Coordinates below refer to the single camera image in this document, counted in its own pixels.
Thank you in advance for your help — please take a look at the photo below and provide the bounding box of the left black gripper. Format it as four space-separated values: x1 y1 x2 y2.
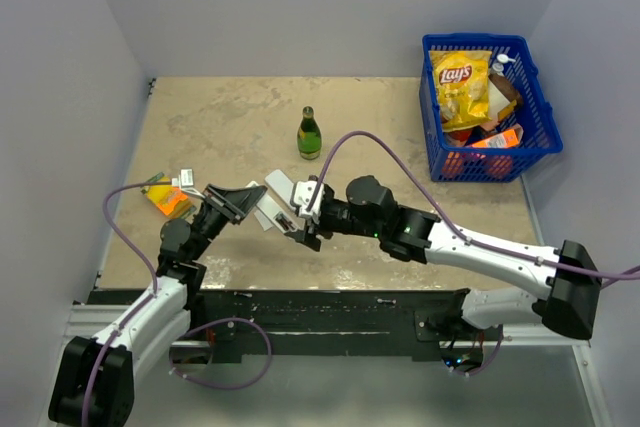
189 183 266 261

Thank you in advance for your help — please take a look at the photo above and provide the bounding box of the white battery cover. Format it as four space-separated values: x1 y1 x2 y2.
254 211 272 231

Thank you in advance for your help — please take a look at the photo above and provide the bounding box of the white remote control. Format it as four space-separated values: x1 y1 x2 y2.
255 184 299 234
265 169 297 211

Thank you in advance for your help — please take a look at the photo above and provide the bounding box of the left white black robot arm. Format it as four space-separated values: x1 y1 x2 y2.
48 185 267 426

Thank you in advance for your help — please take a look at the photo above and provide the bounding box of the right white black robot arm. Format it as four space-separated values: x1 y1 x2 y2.
289 176 601 340

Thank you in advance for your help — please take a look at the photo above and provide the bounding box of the green glass bottle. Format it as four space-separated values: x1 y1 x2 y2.
297 106 322 160

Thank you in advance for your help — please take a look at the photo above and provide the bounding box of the yellow chips bag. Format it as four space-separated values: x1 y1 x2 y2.
429 50 491 132

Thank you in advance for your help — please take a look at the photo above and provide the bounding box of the orange carton box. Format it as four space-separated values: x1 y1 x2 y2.
470 124 524 149

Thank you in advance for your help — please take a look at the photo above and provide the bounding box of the brown white snack package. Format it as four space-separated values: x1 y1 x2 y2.
488 73 524 121

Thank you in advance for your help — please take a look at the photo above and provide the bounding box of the blue plastic basket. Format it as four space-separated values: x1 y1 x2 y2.
419 33 563 182

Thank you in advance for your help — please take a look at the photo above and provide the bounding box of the white cap bottle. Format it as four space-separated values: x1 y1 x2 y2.
491 53 516 76

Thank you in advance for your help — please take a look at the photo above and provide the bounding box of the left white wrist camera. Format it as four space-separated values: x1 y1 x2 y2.
171 168 204 199

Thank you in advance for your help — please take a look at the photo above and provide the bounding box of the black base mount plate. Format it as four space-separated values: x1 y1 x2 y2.
87 285 504 364

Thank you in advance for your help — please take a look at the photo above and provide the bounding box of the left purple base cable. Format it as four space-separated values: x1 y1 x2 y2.
168 316 274 392

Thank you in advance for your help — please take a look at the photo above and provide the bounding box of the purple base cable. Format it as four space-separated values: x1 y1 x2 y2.
447 319 504 378
168 316 274 392

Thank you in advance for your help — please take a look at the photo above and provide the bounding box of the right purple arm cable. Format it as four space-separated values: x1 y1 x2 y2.
307 130 640 288

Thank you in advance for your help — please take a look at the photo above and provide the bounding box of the black corner bracket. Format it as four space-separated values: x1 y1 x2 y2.
147 78 157 97

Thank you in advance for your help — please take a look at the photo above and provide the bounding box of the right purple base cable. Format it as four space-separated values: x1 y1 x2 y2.
447 319 504 378

